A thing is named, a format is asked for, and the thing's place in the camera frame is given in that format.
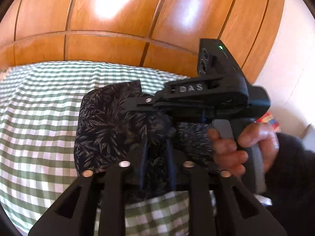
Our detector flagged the dark leaf-print pants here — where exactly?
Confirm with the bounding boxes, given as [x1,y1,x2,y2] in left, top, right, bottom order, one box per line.
[74,80,217,203]

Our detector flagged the black sleeve right forearm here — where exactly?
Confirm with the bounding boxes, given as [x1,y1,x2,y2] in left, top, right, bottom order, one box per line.
[265,133,314,235]

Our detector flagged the right hand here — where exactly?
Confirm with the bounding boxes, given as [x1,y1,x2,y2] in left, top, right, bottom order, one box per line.
[208,123,279,176]

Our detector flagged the red plaid pillow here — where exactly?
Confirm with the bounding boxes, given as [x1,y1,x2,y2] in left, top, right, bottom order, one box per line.
[256,112,281,132]

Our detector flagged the green white checkered bedsheet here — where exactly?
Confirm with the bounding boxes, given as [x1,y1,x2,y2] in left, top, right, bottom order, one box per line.
[1,61,184,235]

